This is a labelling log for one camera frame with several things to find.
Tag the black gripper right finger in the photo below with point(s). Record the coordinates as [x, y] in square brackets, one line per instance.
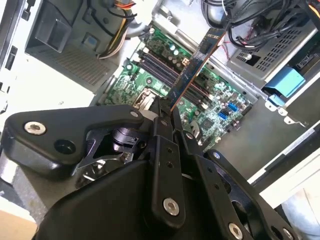
[225, 200]

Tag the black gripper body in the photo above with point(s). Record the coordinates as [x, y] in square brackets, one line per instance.
[105, 200]

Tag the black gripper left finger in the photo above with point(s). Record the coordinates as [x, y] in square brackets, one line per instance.
[45, 150]

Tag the RAM stick bare circuit board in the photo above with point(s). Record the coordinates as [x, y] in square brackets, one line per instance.
[195, 67]

